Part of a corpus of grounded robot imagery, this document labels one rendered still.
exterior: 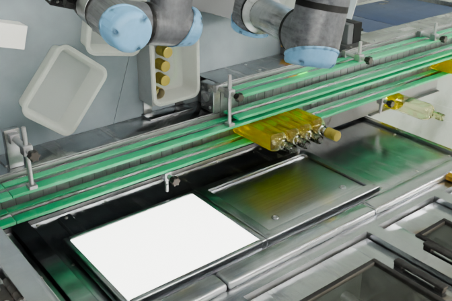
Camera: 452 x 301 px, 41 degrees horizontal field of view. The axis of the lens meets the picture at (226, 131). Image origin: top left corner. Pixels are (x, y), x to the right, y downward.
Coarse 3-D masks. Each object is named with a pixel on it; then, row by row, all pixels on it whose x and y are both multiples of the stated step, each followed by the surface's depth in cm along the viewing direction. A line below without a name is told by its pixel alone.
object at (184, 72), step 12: (180, 48) 190; (192, 48) 187; (168, 60) 189; (180, 60) 192; (192, 60) 189; (156, 72) 188; (168, 72) 191; (180, 72) 194; (192, 72) 190; (156, 84) 189; (168, 84) 192; (180, 84) 195; (192, 84) 192; (156, 96) 182; (168, 96) 188; (180, 96) 189; (192, 96) 191
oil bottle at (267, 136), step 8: (240, 128) 197; (248, 128) 194; (256, 128) 191; (264, 128) 190; (272, 128) 190; (248, 136) 195; (256, 136) 191; (264, 136) 188; (272, 136) 186; (280, 136) 186; (264, 144) 189; (272, 144) 186
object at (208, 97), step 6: (204, 84) 192; (210, 84) 191; (204, 90) 193; (210, 90) 190; (204, 96) 193; (210, 96) 192; (216, 96) 191; (204, 102) 195; (210, 102) 192; (216, 102) 192; (204, 108) 196; (210, 108) 193; (216, 108) 193
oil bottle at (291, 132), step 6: (264, 120) 197; (270, 120) 197; (276, 120) 197; (276, 126) 192; (282, 126) 192; (288, 126) 192; (294, 126) 193; (288, 132) 189; (294, 132) 189; (288, 138) 189
